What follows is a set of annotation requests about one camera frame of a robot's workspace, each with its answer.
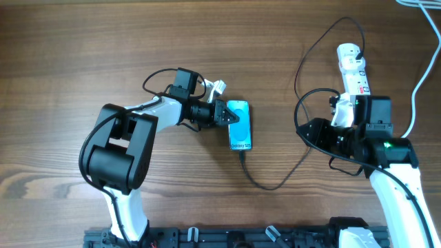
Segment blue Galaxy smartphone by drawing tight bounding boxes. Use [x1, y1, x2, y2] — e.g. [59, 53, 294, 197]
[227, 100, 252, 151]

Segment black charger cable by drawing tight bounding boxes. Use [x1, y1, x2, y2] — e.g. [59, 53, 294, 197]
[238, 16, 366, 192]

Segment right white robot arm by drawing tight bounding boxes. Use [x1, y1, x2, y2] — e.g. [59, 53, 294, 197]
[295, 96, 440, 247]

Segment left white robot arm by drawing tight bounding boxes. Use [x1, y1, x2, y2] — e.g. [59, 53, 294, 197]
[79, 68, 239, 247]

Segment white charger plug adapter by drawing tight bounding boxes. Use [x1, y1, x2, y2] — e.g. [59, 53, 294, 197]
[338, 54, 366, 74]

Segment white power strip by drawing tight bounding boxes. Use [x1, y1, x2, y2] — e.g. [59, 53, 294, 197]
[336, 43, 371, 102]

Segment white power strip cord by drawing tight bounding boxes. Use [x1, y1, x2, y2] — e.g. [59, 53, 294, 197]
[394, 0, 441, 138]

